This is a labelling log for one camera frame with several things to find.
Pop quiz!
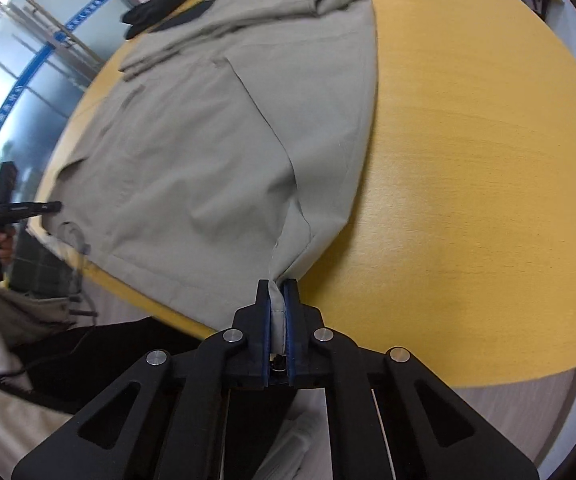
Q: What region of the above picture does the person's beige coat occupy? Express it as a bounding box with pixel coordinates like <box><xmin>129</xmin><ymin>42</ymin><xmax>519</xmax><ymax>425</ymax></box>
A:
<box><xmin>0</xmin><ymin>263</ymin><xmax>329</xmax><ymax>480</ymax></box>

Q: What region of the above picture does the beige and black jacket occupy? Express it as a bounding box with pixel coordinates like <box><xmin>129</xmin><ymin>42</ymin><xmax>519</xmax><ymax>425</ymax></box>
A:
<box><xmin>44</xmin><ymin>0</ymin><xmax>378</xmax><ymax>352</ymax></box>

